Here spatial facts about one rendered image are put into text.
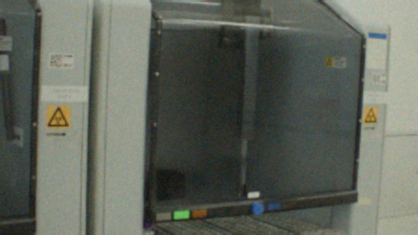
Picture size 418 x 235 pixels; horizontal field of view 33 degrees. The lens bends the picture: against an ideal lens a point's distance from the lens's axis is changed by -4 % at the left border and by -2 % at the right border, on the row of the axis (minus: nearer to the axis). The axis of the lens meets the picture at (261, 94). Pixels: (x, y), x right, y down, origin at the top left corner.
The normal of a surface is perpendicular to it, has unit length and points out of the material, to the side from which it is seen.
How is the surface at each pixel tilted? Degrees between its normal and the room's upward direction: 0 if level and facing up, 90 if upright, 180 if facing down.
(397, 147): 90
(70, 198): 90
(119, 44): 90
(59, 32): 90
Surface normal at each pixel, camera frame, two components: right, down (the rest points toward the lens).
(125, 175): 0.59, 0.07
